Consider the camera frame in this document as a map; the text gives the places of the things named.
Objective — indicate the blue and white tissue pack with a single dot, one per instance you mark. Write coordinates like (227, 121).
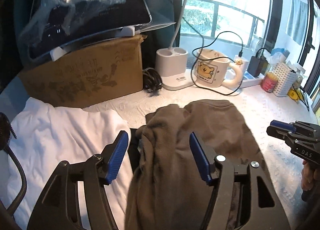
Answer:
(280, 55)

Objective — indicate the white power strip with chargers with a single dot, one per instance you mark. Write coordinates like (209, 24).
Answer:
(226, 32)

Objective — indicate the white tablet stand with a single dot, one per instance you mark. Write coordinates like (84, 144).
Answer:
(128, 31)

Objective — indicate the white desk lamp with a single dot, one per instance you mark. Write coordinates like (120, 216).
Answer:
(172, 70)

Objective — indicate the red can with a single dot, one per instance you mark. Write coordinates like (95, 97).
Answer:
(268, 82)

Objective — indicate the white t-shirt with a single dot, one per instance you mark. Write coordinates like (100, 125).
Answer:
(62, 132)

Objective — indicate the blue hanging towel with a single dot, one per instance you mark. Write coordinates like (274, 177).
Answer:
(296, 17)

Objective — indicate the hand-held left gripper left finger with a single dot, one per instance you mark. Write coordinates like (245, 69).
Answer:
(117, 155)

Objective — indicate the black tablet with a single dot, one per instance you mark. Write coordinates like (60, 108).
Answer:
(135, 0)

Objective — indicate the black charger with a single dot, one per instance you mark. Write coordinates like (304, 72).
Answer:
(255, 66)

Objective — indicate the white textured tablecloth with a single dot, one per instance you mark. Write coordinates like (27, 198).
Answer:
(270, 110)

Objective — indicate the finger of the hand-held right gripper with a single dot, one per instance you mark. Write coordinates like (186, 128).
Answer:
(282, 126)
(276, 132)

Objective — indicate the white mug with bear print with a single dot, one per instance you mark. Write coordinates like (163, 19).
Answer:
(207, 70)

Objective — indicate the cardboard box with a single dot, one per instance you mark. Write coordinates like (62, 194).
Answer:
(87, 75)

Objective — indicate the black window frame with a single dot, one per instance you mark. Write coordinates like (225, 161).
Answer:
(310, 45)

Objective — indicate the white plastic basket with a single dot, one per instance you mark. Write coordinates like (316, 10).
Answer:
(285, 80)

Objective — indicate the balcony railing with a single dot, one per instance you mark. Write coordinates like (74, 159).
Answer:
(225, 7)

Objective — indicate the yellow printed bag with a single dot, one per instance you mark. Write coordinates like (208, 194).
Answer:
(293, 93)

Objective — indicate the black gooseneck holder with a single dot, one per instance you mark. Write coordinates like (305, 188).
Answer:
(23, 180)

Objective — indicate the dark curtain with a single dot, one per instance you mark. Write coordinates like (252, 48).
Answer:
(172, 0)

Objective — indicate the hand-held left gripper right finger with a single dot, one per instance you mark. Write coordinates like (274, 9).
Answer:
(200, 160)

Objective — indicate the person's right hand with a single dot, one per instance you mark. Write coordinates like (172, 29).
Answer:
(310, 177)

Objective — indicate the brown t-shirt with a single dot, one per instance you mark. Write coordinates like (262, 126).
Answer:
(170, 170)

